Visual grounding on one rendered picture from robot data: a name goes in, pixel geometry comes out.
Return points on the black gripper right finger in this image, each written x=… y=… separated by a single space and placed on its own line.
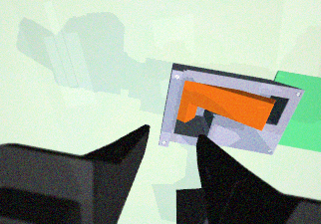
x=234 y=195

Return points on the orange l-shaped part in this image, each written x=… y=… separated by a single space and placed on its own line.
x=247 y=108

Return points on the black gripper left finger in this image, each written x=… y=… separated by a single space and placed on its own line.
x=100 y=180

